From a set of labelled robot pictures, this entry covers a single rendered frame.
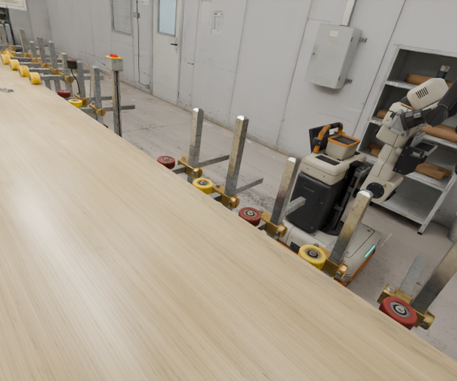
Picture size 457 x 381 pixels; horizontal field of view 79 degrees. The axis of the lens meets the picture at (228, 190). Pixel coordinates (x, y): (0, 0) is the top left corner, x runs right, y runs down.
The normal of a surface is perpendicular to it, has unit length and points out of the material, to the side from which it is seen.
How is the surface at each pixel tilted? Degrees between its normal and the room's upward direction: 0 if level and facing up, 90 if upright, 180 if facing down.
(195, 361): 0
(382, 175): 90
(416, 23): 90
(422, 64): 90
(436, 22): 90
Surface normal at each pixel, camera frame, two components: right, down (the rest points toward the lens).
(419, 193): -0.69, 0.28
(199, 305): 0.14, -0.86
